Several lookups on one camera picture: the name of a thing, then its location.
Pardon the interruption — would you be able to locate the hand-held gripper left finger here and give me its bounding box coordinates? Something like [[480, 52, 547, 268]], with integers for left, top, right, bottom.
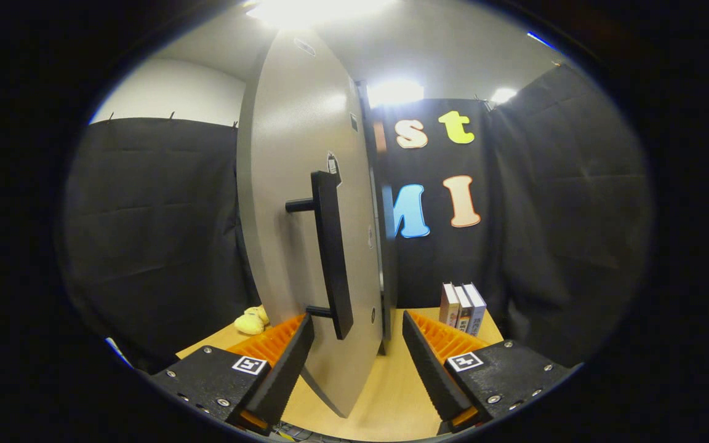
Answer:
[[148, 313, 316, 437]]

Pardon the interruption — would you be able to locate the large ceiling light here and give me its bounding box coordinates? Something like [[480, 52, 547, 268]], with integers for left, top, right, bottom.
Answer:
[[247, 0, 399, 29]]

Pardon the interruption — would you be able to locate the white cover book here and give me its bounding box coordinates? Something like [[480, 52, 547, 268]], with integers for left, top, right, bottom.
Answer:
[[453, 284, 473, 333]]

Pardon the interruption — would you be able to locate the yellow plush toy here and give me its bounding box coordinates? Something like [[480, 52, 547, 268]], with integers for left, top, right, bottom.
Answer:
[[234, 306, 270, 335]]

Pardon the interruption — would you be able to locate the blue cover book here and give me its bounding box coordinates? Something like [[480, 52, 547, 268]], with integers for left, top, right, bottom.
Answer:
[[462, 282, 487, 337]]

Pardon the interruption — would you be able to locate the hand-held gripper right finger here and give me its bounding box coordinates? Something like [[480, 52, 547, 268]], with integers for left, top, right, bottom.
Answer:
[[401, 309, 580, 435]]

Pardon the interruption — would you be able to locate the grey cabinet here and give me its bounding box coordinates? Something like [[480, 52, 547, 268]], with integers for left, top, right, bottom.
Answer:
[[358, 80, 399, 356]]

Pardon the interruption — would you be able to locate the black door handle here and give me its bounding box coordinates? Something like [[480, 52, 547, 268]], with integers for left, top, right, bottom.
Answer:
[[285, 170, 355, 340]]

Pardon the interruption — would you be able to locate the beige cabinet door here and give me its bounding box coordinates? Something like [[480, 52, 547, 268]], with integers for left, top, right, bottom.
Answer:
[[236, 30, 386, 419]]

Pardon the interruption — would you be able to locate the black backdrop cloth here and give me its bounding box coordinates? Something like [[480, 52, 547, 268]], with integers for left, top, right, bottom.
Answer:
[[59, 63, 654, 370]]

